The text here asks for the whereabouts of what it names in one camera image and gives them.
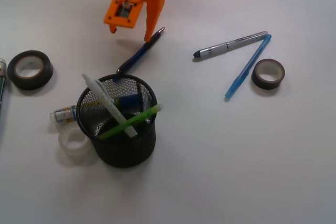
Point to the white pen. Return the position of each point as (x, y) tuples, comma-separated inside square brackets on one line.
[(110, 103)]

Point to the large black tape roll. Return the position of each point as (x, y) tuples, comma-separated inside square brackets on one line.
[(30, 70)]

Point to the small dark tape roll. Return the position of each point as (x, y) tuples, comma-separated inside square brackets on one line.
[(268, 74)]

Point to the blue cap marker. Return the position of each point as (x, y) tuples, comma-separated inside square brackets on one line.
[(68, 114)]

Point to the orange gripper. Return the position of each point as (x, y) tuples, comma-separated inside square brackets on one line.
[(124, 13)]

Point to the black mesh pen holder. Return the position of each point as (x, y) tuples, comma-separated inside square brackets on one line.
[(120, 150)]

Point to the green pen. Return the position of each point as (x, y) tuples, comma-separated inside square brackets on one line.
[(132, 121)]

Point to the dark blue pen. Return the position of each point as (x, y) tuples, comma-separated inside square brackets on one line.
[(126, 66)]

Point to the black cap marker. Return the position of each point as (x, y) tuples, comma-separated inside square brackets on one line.
[(3, 78)]

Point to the silver pen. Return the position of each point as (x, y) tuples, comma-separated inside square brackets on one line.
[(225, 47)]

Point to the clear tape roll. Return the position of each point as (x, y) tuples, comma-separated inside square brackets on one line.
[(73, 141)]

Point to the light blue pen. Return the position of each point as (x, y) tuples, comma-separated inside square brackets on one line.
[(242, 76)]

